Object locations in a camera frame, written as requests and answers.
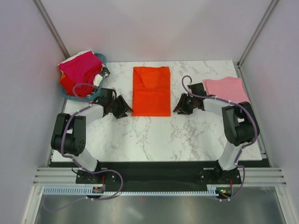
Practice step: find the aluminium frame rail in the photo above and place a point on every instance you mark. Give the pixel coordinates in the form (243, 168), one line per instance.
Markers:
(254, 177)

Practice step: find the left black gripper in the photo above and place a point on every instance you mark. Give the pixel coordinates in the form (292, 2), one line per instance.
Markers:
(122, 104)

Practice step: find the teal laundry basket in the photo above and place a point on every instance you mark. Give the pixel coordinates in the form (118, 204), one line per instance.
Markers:
(82, 74)

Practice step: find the orange t shirt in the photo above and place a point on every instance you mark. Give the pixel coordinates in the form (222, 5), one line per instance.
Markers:
(151, 92)

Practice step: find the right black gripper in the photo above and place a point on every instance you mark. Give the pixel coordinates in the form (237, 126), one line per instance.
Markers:
(181, 104)

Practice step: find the pink folded t shirt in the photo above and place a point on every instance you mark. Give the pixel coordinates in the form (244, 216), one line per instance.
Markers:
(228, 88)

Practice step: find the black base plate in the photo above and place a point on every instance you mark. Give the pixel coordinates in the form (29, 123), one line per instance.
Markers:
(179, 176)

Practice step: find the red t shirt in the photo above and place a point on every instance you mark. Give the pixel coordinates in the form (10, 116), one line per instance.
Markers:
(82, 82)

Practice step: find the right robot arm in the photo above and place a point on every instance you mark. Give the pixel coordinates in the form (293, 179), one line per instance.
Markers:
(240, 126)

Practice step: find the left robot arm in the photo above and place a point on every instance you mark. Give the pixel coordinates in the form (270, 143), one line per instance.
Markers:
(69, 136)

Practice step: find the magenta t shirt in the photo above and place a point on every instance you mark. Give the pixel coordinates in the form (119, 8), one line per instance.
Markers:
(79, 69)

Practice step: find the black white patterned t shirt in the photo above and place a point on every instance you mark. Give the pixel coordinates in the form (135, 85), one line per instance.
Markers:
(100, 76)

